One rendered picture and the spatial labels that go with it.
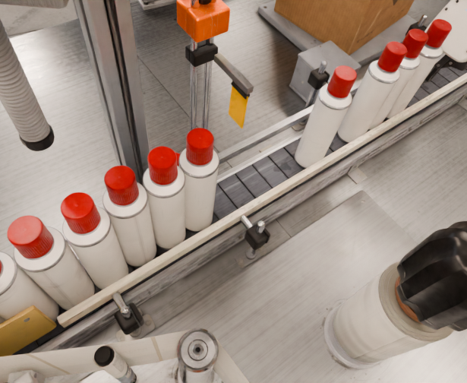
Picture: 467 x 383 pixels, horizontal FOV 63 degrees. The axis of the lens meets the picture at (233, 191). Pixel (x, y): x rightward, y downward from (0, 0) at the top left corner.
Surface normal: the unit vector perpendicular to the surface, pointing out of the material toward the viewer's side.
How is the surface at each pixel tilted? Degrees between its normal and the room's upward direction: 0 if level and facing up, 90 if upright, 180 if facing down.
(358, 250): 0
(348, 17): 90
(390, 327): 92
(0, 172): 0
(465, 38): 69
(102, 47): 90
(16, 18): 0
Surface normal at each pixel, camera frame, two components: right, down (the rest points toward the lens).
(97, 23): 0.58, 0.72
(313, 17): -0.70, 0.56
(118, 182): 0.11, -0.56
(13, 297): 0.81, 0.53
